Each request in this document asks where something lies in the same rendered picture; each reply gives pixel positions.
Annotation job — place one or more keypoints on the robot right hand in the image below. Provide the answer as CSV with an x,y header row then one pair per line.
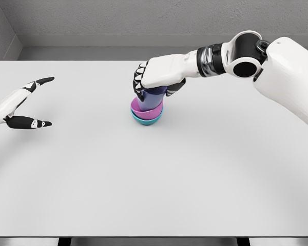
x,y
159,71

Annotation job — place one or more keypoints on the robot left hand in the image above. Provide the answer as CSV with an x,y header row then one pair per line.
x,y
12,102

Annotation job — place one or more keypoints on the purple-blue cup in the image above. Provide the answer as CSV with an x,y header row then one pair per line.
x,y
151,98

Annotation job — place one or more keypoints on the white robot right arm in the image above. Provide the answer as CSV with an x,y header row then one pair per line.
x,y
279,77

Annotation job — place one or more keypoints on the pink bowl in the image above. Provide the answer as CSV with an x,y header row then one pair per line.
x,y
146,111

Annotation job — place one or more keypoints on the teal bowl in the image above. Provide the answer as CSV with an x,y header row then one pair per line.
x,y
147,121

